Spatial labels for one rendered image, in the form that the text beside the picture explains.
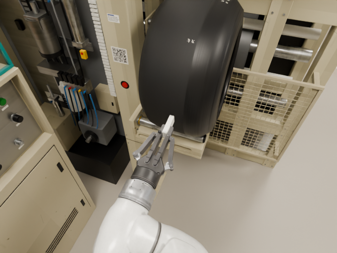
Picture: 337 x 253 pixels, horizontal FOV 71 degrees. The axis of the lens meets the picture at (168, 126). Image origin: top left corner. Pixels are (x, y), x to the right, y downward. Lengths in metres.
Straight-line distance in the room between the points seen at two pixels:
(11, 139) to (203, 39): 0.87
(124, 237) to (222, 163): 1.67
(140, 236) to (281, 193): 1.70
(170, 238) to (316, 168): 1.97
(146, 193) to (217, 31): 0.53
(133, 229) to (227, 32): 0.63
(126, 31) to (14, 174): 0.76
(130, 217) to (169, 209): 1.34
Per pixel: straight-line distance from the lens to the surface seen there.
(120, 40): 1.05
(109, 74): 1.21
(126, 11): 0.98
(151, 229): 0.62
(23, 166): 1.22
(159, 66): 0.81
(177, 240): 0.63
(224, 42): 0.81
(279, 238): 2.02
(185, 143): 1.16
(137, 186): 0.63
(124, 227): 0.60
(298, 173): 2.35
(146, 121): 1.18
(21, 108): 1.18
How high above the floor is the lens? 1.79
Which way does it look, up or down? 48 degrees down
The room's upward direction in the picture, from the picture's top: straight up
